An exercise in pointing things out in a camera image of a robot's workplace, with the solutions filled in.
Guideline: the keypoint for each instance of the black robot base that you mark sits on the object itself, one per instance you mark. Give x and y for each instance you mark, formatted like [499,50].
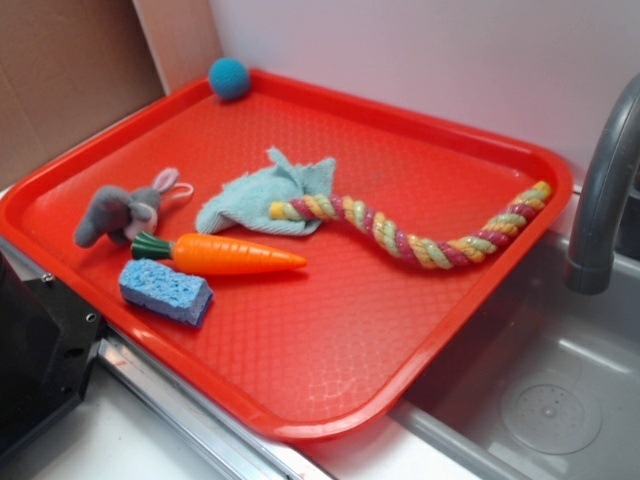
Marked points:
[49,340]

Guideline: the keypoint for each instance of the light blue cloth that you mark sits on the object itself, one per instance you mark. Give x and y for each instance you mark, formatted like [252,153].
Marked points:
[245,201]

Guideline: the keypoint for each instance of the red plastic tray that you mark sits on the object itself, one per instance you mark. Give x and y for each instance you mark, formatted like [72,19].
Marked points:
[316,352]

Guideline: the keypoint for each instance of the orange plastic carrot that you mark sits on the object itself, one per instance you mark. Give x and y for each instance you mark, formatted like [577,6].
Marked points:
[207,255]

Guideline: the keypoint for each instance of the blue sponge block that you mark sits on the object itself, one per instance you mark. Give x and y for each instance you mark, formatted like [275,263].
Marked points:
[158,288]

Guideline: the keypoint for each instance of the blue ball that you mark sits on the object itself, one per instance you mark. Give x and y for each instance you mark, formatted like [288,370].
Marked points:
[229,79]

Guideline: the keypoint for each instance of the grey plush bunny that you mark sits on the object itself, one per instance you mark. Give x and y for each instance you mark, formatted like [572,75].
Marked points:
[121,215]

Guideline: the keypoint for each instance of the grey sink basin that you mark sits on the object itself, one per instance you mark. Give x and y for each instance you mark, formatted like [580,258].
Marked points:
[541,382]

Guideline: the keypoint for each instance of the grey faucet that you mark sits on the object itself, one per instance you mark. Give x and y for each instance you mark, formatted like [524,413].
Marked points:
[607,216]

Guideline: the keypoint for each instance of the brown cardboard panel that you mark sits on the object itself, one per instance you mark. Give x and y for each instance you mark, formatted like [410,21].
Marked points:
[70,69]

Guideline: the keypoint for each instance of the silver metal rail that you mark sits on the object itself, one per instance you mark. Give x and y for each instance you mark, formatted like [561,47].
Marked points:
[200,426]

